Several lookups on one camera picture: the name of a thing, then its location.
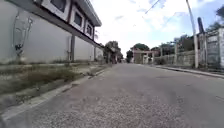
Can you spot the grey asphalt road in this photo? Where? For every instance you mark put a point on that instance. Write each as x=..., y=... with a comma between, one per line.
x=140, y=96

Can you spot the grass verge strip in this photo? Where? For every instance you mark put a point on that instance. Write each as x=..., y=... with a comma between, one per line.
x=36, y=76

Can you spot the pale concrete kerb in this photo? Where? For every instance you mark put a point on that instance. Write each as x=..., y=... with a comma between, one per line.
x=43, y=96

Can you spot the pale utility pole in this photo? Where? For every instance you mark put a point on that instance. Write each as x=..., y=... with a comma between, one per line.
x=193, y=33

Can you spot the raised concrete kerb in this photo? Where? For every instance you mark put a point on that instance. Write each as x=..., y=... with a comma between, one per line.
x=190, y=70

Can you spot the beige low building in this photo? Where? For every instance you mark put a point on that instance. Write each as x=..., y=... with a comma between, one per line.
x=141, y=56

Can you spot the white building with dark windows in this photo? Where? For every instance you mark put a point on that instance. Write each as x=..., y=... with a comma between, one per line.
x=50, y=40

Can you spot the grey concrete wall with gate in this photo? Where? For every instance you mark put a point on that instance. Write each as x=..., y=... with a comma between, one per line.
x=190, y=57

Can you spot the dark leafy tree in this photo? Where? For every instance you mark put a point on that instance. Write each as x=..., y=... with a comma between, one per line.
x=217, y=18

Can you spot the group of trees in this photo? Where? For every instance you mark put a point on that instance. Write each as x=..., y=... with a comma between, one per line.
x=140, y=48

